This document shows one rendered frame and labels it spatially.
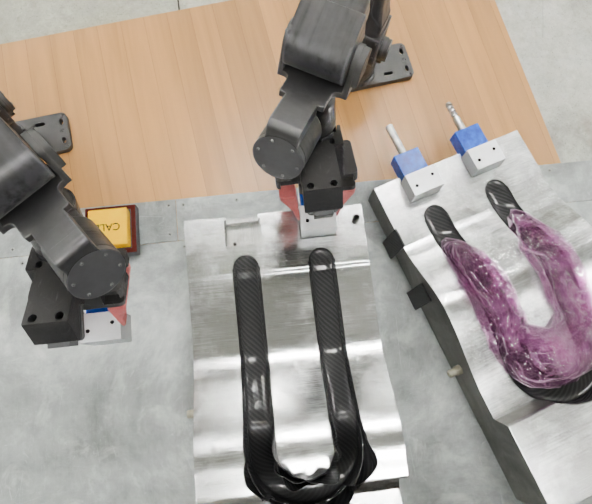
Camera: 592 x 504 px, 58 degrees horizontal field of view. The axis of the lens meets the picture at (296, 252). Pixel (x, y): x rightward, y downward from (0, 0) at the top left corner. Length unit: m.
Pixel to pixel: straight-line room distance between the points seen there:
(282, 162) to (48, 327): 0.28
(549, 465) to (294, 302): 0.39
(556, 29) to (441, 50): 1.26
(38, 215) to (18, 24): 1.74
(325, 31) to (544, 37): 1.74
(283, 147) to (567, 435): 0.53
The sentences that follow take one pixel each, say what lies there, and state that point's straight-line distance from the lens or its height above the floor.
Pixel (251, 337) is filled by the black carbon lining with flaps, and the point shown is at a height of 0.88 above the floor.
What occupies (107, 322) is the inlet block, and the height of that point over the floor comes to 0.96.
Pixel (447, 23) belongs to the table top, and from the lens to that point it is 1.11.
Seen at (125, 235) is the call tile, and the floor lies 0.84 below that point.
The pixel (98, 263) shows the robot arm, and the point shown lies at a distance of 0.52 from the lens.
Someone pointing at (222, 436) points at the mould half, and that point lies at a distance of 0.71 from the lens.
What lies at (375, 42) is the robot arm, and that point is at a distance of 0.85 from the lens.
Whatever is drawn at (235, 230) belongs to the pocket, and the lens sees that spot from 0.81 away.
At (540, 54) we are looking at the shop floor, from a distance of 2.21.
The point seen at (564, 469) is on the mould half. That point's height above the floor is 0.91.
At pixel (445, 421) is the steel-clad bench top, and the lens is 0.87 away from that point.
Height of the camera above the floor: 1.63
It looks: 75 degrees down
